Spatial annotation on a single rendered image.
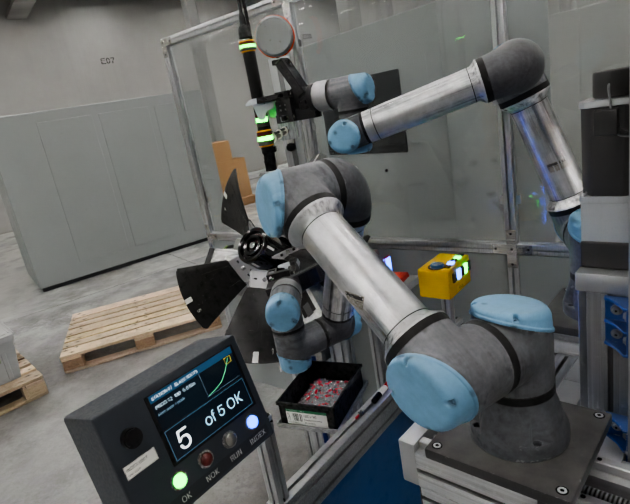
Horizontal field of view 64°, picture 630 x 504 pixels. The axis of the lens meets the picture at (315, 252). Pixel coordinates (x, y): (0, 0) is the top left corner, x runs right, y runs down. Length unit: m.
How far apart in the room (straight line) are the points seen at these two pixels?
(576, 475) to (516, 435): 0.09
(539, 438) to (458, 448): 0.12
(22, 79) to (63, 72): 0.88
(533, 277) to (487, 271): 0.17
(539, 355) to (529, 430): 0.12
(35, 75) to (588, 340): 13.18
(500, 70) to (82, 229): 6.11
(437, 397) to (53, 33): 13.48
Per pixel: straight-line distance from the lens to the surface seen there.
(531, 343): 0.79
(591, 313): 0.99
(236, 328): 1.51
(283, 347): 1.15
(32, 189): 6.73
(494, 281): 2.03
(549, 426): 0.87
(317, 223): 0.85
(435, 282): 1.54
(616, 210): 0.95
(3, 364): 4.09
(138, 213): 6.99
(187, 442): 0.82
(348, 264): 0.80
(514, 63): 1.16
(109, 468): 0.79
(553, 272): 1.95
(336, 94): 1.32
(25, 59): 13.65
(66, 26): 13.96
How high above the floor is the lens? 1.60
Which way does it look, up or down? 16 degrees down
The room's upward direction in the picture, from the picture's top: 10 degrees counter-clockwise
